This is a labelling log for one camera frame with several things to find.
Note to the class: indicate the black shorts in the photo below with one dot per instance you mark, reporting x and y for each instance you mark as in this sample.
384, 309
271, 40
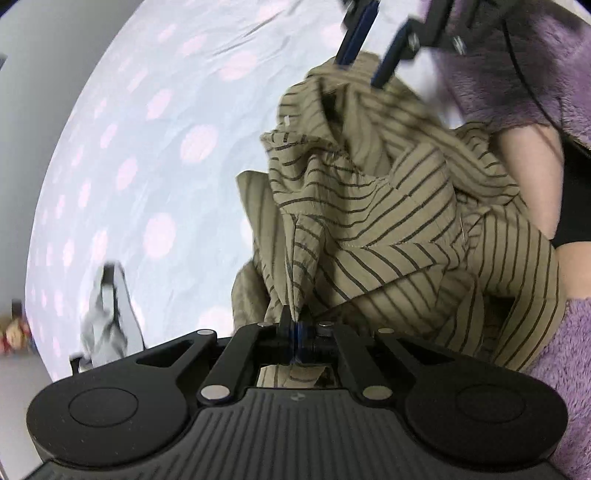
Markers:
577, 198

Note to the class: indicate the person's leg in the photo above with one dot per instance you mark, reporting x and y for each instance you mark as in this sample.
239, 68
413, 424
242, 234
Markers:
526, 175

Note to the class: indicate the polka-dot bed sheet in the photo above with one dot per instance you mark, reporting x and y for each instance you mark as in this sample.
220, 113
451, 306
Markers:
161, 161

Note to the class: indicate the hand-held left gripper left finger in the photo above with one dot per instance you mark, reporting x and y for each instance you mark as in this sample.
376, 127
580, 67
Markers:
287, 334

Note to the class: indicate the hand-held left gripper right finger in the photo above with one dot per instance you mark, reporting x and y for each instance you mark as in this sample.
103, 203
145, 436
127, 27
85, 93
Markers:
300, 337

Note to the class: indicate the light blue garment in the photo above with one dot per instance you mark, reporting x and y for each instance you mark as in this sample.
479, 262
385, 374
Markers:
106, 323

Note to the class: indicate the stack of plush toys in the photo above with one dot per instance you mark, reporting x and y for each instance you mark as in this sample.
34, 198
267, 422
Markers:
14, 334

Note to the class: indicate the tan striped shirt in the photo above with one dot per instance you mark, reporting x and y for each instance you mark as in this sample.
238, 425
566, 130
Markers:
369, 221

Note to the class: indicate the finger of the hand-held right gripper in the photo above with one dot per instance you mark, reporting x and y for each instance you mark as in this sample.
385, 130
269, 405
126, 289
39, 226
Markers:
392, 60
353, 37

